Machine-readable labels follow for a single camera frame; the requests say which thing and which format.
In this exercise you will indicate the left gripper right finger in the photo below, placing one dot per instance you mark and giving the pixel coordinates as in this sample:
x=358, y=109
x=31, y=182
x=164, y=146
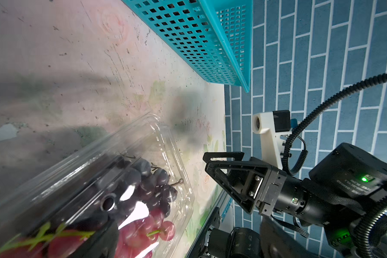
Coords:
x=276, y=243

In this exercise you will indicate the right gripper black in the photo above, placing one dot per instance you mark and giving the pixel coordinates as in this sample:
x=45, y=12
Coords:
x=243, y=180

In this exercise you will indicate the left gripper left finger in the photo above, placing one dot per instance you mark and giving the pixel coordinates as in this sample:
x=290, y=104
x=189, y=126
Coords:
x=102, y=244

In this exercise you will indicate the red grape bunch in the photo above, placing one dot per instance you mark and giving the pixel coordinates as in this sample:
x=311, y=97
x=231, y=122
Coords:
x=137, y=239

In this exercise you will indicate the clear clamshell container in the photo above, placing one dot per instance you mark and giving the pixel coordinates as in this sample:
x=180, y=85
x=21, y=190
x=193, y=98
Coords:
x=66, y=194

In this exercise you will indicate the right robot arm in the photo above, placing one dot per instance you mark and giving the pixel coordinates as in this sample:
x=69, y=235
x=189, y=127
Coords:
x=345, y=193

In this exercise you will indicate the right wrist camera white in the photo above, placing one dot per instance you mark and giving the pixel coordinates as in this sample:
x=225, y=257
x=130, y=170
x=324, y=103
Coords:
x=272, y=128

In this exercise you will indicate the dark purple grape bunch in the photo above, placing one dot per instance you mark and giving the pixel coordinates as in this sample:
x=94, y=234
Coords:
x=126, y=183

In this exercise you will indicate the teal plastic basket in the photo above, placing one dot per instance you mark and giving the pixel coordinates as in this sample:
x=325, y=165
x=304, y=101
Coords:
x=213, y=37

